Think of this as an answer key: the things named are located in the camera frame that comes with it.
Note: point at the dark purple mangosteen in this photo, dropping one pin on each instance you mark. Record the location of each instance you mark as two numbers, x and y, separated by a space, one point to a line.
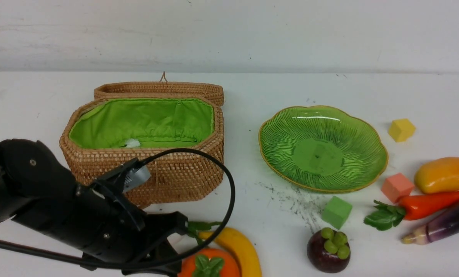
329 250

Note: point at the white radish with leaves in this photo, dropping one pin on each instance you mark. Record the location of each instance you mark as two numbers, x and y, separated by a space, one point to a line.
194 227

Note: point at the purple eggplant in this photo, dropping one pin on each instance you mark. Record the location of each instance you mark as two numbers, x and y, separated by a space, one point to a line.
443 226

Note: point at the yellow orange mango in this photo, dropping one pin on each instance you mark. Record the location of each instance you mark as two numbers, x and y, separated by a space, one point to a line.
440 175

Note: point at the yellow foam cube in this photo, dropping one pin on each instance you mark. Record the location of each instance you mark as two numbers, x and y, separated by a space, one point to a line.
401 130

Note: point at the green foam cube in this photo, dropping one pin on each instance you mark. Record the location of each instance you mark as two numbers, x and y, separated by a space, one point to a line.
336 212

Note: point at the orange persimmon green calyx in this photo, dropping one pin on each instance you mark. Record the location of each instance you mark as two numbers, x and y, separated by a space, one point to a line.
210 262

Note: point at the yellow banana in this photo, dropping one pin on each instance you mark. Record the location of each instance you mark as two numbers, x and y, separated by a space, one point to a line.
242 249

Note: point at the woven wicker basket green lining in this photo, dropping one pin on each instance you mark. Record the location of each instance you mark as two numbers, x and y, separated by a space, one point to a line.
136 119

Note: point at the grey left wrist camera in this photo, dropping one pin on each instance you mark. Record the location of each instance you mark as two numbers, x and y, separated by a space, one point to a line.
135 177

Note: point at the orange foam cube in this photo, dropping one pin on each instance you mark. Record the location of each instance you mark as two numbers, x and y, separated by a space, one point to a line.
396 187

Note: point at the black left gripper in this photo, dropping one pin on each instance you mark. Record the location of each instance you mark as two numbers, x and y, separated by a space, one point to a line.
119 232

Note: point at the orange carrot with leaves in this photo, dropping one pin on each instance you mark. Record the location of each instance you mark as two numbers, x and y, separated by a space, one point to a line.
409 208

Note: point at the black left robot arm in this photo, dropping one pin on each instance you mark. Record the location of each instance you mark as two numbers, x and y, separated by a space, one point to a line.
39 193

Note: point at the green ribbed glass plate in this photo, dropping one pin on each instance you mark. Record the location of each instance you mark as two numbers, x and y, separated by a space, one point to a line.
323 149

